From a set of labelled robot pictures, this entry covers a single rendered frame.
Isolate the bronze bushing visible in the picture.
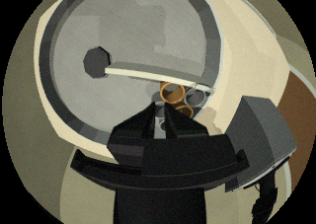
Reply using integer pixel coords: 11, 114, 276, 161
160, 81, 185, 104
172, 99, 194, 117

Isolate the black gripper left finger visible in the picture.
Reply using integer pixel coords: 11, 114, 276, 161
111, 102, 156, 138

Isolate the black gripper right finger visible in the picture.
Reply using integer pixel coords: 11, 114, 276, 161
164, 102, 209, 138

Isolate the grey metal bushing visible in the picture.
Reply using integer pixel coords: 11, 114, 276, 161
151, 91, 165, 119
159, 119, 165, 132
183, 85, 206, 108

